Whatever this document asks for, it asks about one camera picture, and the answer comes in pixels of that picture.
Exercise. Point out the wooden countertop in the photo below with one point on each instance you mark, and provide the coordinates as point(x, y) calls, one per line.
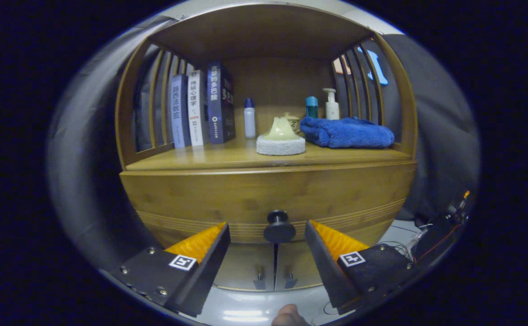
point(228, 156)

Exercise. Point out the light blue book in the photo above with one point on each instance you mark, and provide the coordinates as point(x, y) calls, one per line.
point(180, 113)

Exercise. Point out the beige lidded teacup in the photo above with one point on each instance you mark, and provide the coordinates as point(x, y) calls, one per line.
point(295, 122)

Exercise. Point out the pale green scrub brush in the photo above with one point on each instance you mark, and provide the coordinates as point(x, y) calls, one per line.
point(281, 145)

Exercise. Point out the dark blue book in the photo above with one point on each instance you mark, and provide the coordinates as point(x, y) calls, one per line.
point(221, 104)

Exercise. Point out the wooden cabinet door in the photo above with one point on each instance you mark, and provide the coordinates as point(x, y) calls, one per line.
point(300, 262)
point(246, 267)

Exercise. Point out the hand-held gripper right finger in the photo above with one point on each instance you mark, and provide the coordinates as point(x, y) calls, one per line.
point(325, 271)

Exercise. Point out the blue towel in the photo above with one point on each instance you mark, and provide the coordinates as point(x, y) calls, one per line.
point(348, 133)

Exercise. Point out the teal bottle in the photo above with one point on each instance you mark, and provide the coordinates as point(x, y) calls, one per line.
point(311, 108)

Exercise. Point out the white pump bottle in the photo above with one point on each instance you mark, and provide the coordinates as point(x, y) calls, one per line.
point(332, 108)

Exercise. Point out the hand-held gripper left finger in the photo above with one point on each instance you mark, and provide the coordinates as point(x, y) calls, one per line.
point(207, 271)

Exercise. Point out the black and orange tool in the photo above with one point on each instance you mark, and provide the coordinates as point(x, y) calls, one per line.
point(456, 208)

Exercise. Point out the wooden drawer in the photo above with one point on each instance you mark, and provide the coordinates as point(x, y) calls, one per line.
point(246, 190)

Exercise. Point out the wooden cabinet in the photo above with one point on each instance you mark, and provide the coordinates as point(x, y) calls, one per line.
point(268, 31)

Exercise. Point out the white bottle with blue cap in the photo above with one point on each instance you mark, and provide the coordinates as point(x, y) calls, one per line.
point(249, 121)

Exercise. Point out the white book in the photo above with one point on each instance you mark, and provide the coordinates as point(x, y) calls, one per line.
point(197, 108)

